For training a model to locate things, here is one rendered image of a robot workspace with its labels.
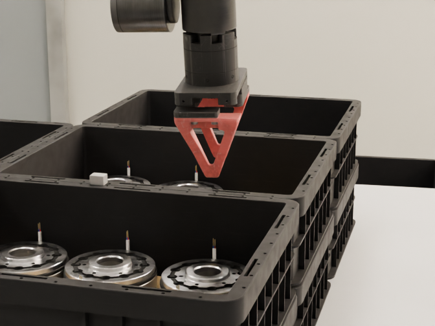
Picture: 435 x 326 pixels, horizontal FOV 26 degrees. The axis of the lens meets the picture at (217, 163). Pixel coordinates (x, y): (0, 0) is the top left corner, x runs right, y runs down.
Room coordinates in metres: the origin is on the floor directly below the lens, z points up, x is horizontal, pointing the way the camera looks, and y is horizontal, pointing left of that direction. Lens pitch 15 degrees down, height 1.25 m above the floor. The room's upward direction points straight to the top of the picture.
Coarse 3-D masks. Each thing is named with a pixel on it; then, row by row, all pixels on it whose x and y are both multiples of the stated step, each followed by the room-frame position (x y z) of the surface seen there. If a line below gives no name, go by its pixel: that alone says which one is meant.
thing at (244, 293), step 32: (96, 192) 1.06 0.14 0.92; (128, 192) 1.05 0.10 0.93; (160, 192) 1.04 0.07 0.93; (192, 192) 1.04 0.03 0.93; (288, 224) 0.93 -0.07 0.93; (256, 256) 0.83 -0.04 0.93; (0, 288) 0.78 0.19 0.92; (32, 288) 0.77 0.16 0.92; (64, 288) 0.76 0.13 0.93; (96, 288) 0.76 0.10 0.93; (128, 288) 0.76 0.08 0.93; (160, 288) 0.76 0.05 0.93; (256, 288) 0.79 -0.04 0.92; (160, 320) 0.74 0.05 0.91; (192, 320) 0.74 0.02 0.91; (224, 320) 0.73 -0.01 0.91
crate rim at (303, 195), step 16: (80, 128) 1.38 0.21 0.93; (96, 128) 1.38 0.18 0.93; (112, 128) 1.38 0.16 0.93; (128, 128) 1.37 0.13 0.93; (144, 128) 1.37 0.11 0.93; (48, 144) 1.27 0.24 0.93; (320, 144) 1.30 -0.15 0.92; (336, 144) 1.28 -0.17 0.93; (16, 160) 1.18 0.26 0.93; (320, 160) 1.18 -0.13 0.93; (0, 176) 1.11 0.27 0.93; (16, 176) 1.11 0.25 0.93; (32, 176) 1.11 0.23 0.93; (304, 176) 1.11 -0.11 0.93; (320, 176) 1.15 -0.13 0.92; (208, 192) 1.04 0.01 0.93; (224, 192) 1.04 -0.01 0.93; (240, 192) 1.04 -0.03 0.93; (304, 192) 1.04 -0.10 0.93; (304, 208) 1.03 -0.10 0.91
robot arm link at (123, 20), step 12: (120, 0) 0.98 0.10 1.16; (132, 0) 0.97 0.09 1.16; (144, 0) 0.97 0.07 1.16; (156, 0) 0.97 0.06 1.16; (120, 12) 0.98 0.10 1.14; (132, 12) 0.97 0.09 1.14; (144, 12) 0.97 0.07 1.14; (156, 12) 0.97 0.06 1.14; (120, 24) 0.98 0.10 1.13; (132, 24) 0.98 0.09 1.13; (144, 24) 0.98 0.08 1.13; (156, 24) 0.98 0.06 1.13; (168, 24) 0.98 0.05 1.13
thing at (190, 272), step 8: (200, 264) 0.98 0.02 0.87; (208, 264) 0.98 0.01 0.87; (216, 264) 0.98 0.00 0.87; (192, 272) 0.95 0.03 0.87; (224, 272) 0.95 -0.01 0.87; (192, 280) 0.94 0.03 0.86; (200, 280) 0.93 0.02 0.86; (208, 280) 0.93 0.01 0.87; (216, 280) 0.94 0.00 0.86; (224, 280) 0.94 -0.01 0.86
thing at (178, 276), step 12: (180, 264) 0.99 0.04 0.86; (192, 264) 0.99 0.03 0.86; (228, 264) 0.99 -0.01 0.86; (240, 264) 0.99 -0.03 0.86; (168, 276) 0.96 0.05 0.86; (180, 276) 0.96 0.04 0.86; (168, 288) 0.93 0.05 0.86; (180, 288) 0.92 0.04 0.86; (192, 288) 0.93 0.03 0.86; (204, 288) 0.92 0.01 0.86; (216, 288) 0.92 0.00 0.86; (228, 288) 0.92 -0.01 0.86
